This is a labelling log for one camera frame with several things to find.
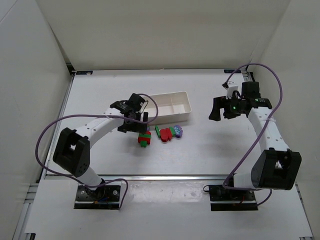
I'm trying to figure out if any red green lego cluster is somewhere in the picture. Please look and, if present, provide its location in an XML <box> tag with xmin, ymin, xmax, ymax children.
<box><xmin>155</xmin><ymin>125</ymin><xmax>176</xmax><ymax>143</ymax></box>

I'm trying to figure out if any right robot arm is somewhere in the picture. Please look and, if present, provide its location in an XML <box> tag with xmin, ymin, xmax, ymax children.
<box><xmin>208</xmin><ymin>81</ymin><xmax>302</xmax><ymax>191</ymax></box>

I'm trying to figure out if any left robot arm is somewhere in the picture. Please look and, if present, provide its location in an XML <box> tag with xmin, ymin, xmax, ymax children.
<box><xmin>52</xmin><ymin>93</ymin><xmax>148</xmax><ymax>191</ymax></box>

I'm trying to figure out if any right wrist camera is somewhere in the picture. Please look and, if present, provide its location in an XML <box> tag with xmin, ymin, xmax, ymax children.
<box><xmin>222</xmin><ymin>81</ymin><xmax>238</xmax><ymax>99</ymax></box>

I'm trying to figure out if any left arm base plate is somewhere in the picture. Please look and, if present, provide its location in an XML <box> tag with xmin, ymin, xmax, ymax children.
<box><xmin>74</xmin><ymin>184</ymin><xmax>121</xmax><ymax>210</ymax></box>

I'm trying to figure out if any purple paw lego piece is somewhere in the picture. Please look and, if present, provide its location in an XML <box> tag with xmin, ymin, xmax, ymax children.
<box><xmin>173</xmin><ymin>125</ymin><xmax>183</xmax><ymax>138</ymax></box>

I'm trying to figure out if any white divided plastic tray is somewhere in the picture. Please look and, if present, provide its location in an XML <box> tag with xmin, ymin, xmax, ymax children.
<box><xmin>149</xmin><ymin>91</ymin><xmax>192</xmax><ymax>125</ymax></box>

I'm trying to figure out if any red green lego stack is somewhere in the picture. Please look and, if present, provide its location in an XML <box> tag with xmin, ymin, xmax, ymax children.
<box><xmin>137</xmin><ymin>131</ymin><xmax>152</xmax><ymax>148</ymax></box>

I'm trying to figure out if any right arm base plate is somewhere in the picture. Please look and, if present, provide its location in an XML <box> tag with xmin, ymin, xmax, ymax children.
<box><xmin>202</xmin><ymin>185</ymin><xmax>258</xmax><ymax>212</ymax></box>

